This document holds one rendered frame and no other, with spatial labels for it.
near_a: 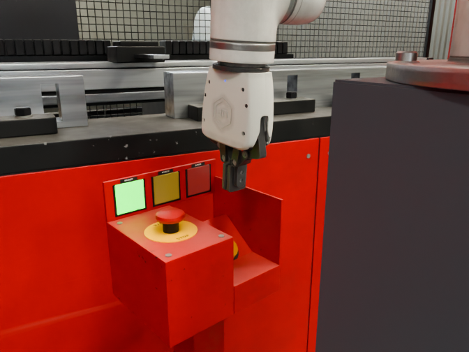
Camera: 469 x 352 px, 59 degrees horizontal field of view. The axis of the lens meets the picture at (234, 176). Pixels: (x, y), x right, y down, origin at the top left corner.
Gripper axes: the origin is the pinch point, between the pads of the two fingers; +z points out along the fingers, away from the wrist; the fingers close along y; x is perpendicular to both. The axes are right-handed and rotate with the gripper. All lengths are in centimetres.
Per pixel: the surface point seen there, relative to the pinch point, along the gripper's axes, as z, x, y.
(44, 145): -0.5, -17.7, -25.9
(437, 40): -13, 367, -139
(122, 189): 2.7, -12.5, -10.0
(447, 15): -35, 366, -135
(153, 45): -14, 18, -53
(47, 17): -18, 5, -89
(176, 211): 3.5, -9.4, -0.8
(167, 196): 5.5, -5.1, -9.7
